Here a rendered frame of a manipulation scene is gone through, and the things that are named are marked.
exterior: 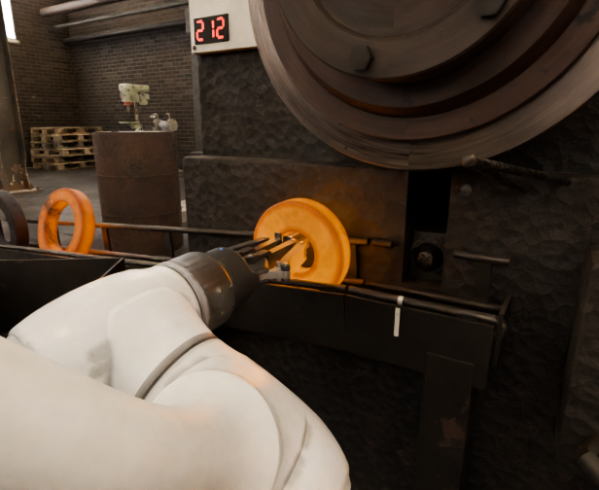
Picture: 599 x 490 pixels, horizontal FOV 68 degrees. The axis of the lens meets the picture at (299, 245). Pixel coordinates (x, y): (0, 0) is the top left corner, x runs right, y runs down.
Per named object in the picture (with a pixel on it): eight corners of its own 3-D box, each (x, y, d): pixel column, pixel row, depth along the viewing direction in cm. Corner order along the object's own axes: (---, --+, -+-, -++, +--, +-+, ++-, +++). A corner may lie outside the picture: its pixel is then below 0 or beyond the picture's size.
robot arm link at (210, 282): (207, 356, 45) (243, 331, 50) (198, 272, 42) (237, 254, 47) (146, 334, 49) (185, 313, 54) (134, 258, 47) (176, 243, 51)
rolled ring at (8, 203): (6, 190, 108) (19, 189, 110) (-28, 192, 118) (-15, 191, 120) (22, 263, 111) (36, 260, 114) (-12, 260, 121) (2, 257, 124)
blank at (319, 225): (259, 198, 71) (246, 202, 68) (346, 196, 63) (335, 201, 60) (270, 289, 75) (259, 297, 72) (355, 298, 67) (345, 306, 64)
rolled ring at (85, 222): (33, 262, 108) (47, 262, 111) (78, 269, 99) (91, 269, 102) (41, 188, 109) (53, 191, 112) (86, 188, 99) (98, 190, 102)
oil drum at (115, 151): (150, 234, 386) (140, 128, 362) (200, 243, 356) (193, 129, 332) (88, 250, 337) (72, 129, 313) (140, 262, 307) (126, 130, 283)
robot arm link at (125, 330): (128, 315, 50) (212, 388, 46) (-24, 389, 37) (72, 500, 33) (144, 237, 45) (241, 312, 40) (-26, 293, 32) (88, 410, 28)
